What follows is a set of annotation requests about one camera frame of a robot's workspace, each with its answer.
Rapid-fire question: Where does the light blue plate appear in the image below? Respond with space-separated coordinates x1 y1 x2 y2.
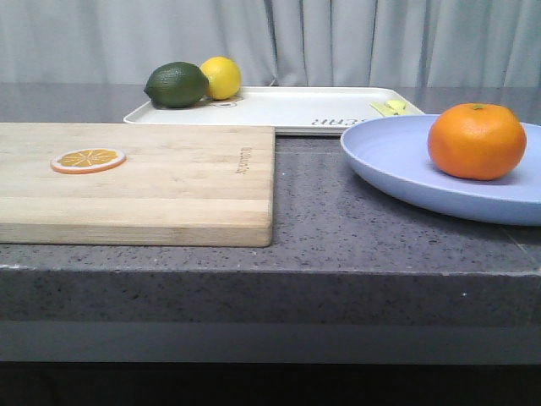
341 114 540 227

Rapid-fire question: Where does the orange fruit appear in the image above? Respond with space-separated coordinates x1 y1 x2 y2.
427 102 527 181

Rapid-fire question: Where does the cream rectangular tray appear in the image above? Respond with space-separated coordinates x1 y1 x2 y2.
123 86 423 136

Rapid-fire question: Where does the yellow spoon on tray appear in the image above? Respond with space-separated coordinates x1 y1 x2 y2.
369 100 407 117

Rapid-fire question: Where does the wooden cutting board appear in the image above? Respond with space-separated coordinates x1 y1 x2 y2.
1 123 275 247

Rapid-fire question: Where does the yellow lemon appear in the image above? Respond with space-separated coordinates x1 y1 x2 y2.
200 56 242 101

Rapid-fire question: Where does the dark green lime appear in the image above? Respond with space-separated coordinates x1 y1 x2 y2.
144 62 209 108

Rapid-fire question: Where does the grey curtain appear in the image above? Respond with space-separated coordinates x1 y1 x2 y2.
1 1 540 87

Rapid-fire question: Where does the orange slice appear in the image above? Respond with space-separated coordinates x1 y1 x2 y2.
50 148 127 174

